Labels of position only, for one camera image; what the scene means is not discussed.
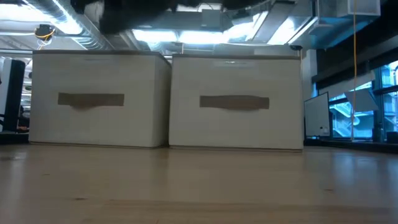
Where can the dark grey garment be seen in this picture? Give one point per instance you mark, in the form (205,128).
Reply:
(133,15)

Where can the beige fabric storage box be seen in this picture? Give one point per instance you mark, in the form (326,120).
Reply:
(236,130)
(93,124)

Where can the white whiteboard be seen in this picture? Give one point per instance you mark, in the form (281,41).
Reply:
(317,115)

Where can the white angled panel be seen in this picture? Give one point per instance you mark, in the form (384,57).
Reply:
(362,100)

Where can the black monitor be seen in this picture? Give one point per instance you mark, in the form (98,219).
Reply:
(15,93)

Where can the silver ceiling duct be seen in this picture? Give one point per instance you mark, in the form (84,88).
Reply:
(289,21)

